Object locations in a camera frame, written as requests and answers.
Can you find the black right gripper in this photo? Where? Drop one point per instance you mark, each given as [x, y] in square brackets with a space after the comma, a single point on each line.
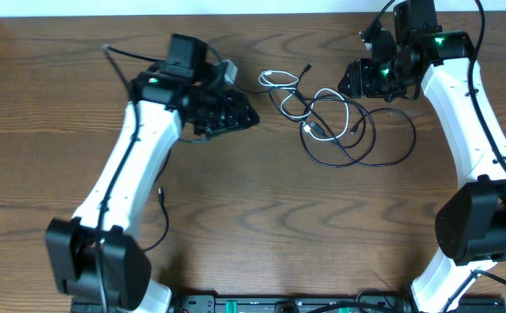
[358, 72]

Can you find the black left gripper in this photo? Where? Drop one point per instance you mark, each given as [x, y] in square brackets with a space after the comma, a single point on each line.
[243, 106]

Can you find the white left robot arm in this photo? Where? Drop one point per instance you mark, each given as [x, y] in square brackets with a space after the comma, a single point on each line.
[94, 255]

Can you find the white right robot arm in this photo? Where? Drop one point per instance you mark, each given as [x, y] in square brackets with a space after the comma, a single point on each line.
[442, 66]

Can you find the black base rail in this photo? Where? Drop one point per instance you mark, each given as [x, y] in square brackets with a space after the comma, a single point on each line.
[245, 304]

